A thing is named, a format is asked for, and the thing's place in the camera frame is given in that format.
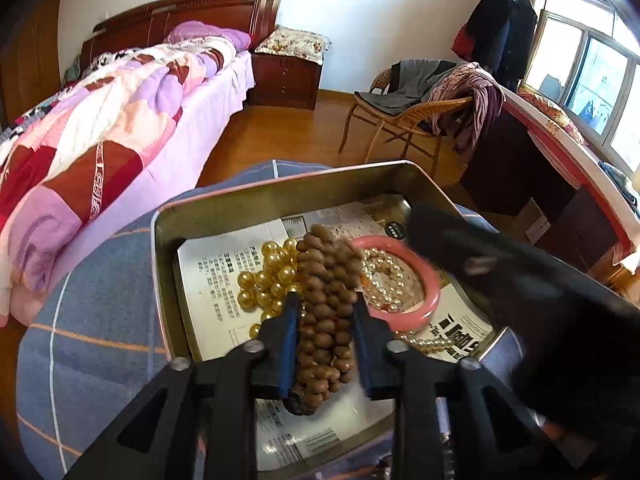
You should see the white desk with red edge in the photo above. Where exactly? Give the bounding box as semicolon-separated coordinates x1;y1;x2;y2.
459;85;640;292

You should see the blue plaid tablecloth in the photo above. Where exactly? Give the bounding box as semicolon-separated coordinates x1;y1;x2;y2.
15;159;528;480

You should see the window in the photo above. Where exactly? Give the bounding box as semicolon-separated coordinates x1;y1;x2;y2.
520;0;640;172

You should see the dark wooden nightstand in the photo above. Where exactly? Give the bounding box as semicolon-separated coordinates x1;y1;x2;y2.
249;49;324;111

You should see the white pearl necklace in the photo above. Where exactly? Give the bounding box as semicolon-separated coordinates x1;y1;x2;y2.
357;247;471;357

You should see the maroon garment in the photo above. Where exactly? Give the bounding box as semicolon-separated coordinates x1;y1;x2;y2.
429;62;507;157

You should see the blue cloth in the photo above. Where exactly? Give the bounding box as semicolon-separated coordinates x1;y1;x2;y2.
597;160;640;212

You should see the gold pearl bead string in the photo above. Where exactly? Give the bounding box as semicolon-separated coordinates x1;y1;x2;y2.
236;238;307;341

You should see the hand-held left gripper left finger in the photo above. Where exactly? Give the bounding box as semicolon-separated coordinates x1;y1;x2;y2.
65;292;304;480

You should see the newspaper lining sheet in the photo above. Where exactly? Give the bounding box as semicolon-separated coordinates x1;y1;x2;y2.
175;200;496;461

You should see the floral cushion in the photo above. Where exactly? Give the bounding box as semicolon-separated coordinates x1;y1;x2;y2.
517;87;589;147

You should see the brown wooden bead bracelet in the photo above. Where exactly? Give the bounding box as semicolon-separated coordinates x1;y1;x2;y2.
282;224;367;417

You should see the pink bangle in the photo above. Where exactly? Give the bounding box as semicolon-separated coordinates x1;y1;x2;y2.
345;235;442;334

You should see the pink patchwork quilt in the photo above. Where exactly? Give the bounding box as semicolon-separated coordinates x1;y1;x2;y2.
0;42;237;292

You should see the cardboard box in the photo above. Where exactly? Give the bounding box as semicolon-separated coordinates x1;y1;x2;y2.
510;197;552;247

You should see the grey garment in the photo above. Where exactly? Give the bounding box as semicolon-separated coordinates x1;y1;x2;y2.
353;58;460;117

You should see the black coat with red lining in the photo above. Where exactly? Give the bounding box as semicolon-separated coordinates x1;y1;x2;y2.
452;0;512;75

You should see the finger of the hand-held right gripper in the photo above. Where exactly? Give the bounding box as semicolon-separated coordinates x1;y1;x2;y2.
406;202;502;283

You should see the wicker chair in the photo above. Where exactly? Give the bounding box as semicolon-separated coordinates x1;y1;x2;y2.
338;67;476;167

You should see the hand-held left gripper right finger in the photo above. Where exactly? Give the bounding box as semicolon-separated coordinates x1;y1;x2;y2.
350;300;568;480

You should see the purple pillow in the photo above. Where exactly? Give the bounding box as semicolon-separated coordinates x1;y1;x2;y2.
165;20;252;52

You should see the floral cloth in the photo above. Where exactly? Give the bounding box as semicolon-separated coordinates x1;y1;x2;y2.
253;24;332;66

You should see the brown wooden wardrobe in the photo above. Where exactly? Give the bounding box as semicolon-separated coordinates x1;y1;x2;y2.
0;0;66;132

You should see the wooden bed with purple sheet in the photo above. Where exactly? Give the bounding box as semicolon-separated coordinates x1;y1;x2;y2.
0;0;282;329

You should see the pink metal tin box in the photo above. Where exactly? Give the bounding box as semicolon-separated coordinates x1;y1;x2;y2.
150;160;526;479

